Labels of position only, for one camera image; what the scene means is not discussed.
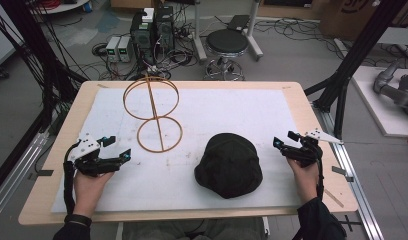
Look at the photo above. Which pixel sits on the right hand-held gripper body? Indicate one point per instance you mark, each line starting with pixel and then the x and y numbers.
pixel 307 151

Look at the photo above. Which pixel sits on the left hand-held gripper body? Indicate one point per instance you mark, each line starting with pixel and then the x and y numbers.
pixel 88 160

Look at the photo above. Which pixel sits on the person's right hand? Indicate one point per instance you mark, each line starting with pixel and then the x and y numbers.
pixel 307 181

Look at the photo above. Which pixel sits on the person's left hand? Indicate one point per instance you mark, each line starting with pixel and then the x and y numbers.
pixel 87 191

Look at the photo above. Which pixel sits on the grey tape piece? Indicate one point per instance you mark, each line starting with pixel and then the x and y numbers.
pixel 44 172
pixel 342 172

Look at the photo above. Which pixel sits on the black hat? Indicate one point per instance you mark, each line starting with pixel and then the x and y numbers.
pixel 229 166

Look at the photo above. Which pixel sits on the black wristband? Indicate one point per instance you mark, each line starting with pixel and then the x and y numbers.
pixel 78 220

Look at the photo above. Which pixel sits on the white board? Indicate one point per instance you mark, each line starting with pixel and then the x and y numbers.
pixel 375 106

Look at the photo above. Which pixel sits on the white table mat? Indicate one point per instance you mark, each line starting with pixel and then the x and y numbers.
pixel 198 110

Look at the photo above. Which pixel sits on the grey power supply unit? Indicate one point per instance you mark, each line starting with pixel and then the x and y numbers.
pixel 125 48
pixel 112 48

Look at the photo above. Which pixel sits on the person's legs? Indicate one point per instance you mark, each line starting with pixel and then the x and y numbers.
pixel 192 230

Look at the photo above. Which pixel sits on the black computer tower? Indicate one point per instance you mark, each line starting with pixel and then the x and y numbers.
pixel 142 40
pixel 164 28

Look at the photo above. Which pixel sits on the black round stool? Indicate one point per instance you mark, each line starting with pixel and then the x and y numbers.
pixel 227 41

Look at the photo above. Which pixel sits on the black flat device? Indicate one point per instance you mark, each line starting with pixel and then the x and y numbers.
pixel 238 22

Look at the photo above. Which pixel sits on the cardboard box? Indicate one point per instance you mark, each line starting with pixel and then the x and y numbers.
pixel 348 16

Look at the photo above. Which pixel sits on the aluminium rail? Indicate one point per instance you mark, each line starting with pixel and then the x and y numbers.
pixel 15 176
pixel 355 176

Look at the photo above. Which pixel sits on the black metal frame stand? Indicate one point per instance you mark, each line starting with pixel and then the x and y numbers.
pixel 35 60
pixel 358 53

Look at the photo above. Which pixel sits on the white stand frame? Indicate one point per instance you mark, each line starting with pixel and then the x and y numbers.
pixel 199 40

